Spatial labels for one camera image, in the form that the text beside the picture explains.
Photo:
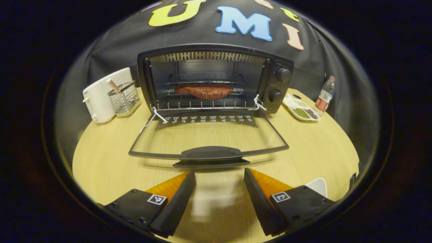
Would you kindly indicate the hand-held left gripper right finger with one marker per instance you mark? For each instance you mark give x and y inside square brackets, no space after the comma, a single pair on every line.
[261,206]

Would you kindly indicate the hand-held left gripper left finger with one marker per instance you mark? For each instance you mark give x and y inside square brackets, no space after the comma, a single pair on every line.
[175,209]

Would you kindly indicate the red-brown roasted meat piece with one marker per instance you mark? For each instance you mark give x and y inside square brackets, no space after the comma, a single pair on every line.
[204,91]

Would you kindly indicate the black electric oven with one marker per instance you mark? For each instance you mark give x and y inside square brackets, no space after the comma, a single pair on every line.
[266,84]

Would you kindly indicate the small white slotted tray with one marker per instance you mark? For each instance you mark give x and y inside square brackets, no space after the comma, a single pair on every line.
[319,187]

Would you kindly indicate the white divided plate of beans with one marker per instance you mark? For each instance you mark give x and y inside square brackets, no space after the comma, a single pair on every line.
[289,101]

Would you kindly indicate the black round table grommet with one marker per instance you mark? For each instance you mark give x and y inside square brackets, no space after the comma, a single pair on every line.
[297,97]

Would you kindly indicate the clear bottle with red label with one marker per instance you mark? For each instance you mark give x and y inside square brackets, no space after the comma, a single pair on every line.
[324,101]

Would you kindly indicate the white toaster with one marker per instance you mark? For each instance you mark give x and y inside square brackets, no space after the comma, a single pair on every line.
[99,101]

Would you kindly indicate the small brown-tipped stick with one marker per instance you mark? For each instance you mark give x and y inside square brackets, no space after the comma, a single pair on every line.
[112,84]

